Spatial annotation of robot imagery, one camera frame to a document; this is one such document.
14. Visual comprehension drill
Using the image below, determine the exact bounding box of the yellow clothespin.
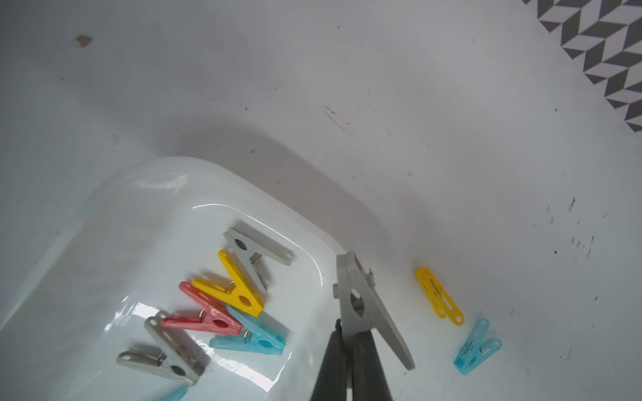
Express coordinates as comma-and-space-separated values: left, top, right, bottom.
415, 267, 465, 326
192, 250, 264, 317

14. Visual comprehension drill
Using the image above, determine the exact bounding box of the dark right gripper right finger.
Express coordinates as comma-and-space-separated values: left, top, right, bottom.
351, 331, 393, 401

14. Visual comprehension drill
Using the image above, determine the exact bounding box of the white plastic storage box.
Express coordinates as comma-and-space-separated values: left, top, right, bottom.
1, 157, 343, 400

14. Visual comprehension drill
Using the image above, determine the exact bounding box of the teal clothespin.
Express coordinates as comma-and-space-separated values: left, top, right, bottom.
158, 386, 189, 401
453, 317, 503, 375
209, 305, 286, 355

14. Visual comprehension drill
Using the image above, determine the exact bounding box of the red clothespin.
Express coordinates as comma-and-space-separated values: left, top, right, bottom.
160, 282, 243, 336

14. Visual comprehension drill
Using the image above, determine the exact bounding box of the grey clothespin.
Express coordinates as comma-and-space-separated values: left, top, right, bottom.
333, 252, 416, 370
116, 311, 207, 386
223, 221, 294, 295

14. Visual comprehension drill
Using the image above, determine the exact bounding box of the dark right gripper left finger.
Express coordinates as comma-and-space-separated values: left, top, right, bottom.
310, 319, 348, 401

